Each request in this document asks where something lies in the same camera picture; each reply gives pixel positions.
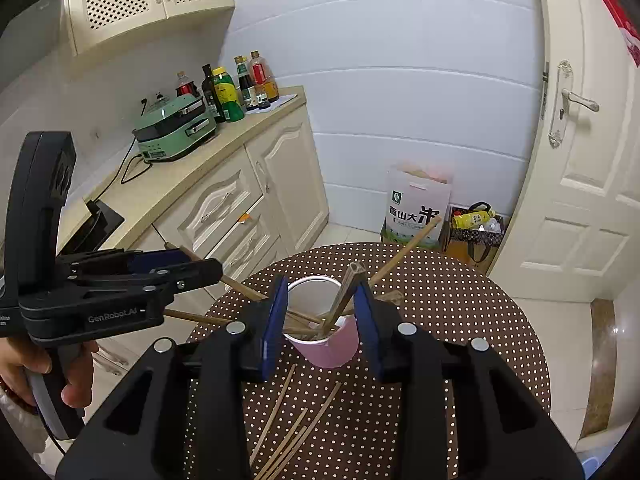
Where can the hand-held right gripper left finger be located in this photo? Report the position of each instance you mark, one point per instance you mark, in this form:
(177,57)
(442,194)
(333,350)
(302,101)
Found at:
(275,325)

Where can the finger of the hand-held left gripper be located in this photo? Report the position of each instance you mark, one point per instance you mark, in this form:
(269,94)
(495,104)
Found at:
(195,274)
(155,260)

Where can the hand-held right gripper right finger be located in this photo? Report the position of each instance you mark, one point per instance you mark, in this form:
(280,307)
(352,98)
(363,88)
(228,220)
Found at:
(367,325)

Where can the single bamboo chopstick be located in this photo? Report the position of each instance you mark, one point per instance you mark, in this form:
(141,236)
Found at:
(390,297)
(305,317)
(345,295)
(305,333)
(245,288)
(200,316)
(410,245)

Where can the pink cup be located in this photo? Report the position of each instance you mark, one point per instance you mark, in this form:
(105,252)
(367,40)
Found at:
(335,355)

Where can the pile of bamboo chopsticks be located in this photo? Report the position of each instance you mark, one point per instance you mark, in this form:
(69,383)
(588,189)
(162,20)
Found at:
(325,404)

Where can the person's left hand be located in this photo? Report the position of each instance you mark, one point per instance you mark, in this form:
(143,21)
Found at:
(20,365)

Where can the round table brown dotted cloth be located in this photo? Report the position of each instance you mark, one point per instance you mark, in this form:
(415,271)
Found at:
(450,320)

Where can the white rice bag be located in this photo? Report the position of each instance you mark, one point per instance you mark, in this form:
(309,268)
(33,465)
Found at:
(415,210)

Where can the dark patterned shopping bag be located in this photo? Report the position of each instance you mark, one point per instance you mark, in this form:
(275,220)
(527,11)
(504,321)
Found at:
(470,247)

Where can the green electric cooker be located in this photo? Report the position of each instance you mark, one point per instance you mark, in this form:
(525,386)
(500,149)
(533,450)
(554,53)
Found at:
(170,125)

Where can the cream kitchen counter cabinet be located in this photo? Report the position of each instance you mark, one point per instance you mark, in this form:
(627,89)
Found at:
(290,170)

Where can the yellow drink bottle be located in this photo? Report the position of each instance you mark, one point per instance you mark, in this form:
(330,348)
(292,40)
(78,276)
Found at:
(470,219)

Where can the dark sauce bottle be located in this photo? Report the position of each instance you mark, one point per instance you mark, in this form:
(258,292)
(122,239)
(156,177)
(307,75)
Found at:
(210,95)

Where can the red label cola bottle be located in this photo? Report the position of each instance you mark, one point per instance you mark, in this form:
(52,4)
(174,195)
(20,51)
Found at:
(185,87)

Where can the green bottle yellow cap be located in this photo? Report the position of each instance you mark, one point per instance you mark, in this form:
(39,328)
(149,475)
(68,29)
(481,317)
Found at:
(229,100)

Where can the small dark bottle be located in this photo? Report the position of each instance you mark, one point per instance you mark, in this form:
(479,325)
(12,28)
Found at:
(263,101)

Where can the white paper sheet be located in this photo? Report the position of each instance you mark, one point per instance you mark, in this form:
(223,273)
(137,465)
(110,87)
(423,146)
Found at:
(280,102)

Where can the dark bottle green cap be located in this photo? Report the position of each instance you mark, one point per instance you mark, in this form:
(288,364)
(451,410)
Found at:
(245,85)

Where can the red liquid bottle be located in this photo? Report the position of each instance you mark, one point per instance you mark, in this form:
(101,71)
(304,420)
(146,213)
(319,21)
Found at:
(262,77)

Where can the white panel door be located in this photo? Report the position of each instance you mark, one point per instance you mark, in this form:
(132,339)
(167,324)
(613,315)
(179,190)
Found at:
(575,185)

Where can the red diamond door decoration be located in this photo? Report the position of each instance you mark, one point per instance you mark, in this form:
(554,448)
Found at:
(625,30)

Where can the wall socket with plug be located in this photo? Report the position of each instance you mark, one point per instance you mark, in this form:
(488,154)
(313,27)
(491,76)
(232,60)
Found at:
(144,105)

